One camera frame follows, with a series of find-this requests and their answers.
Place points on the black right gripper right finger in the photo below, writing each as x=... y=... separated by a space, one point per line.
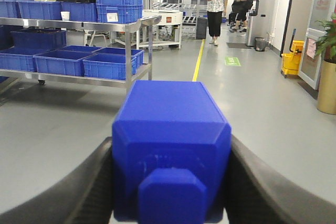
x=257 y=193

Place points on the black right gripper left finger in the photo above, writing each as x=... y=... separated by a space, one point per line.
x=83 y=196

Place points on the blue plastic block part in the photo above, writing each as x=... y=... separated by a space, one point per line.
x=170 y=148

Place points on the gold planter pot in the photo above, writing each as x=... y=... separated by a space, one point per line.
x=326 y=95

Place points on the blue open bin front right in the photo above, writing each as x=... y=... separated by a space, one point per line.
x=106 y=66

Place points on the blue open bin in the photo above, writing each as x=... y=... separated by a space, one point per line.
x=20 y=59
x=62 y=62
x=106 y=66

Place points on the blue open bin front middle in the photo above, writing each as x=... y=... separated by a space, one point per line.
x=62 y=62

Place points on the green floor sign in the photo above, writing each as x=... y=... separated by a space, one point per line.
x=232 y=61

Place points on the yellow mop bucket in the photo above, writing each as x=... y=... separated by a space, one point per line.
x=291 y=60

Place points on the steel cart with blue bins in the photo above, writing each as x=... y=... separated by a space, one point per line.
x=146 y=68

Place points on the blue open bin front left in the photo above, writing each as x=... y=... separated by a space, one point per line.
x=20 y=59

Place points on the grey trash bin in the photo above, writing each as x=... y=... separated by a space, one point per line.
x=260 y=43

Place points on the green potted plant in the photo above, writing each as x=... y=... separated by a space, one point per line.
x=325 y=45

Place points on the white paper cup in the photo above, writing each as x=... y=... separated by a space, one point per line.
x=65 y=15

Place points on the person in black shirt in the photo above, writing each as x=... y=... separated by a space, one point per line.
x=244 y=7

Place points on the man in patterned shirt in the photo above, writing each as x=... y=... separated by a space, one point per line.
x=215 y=9

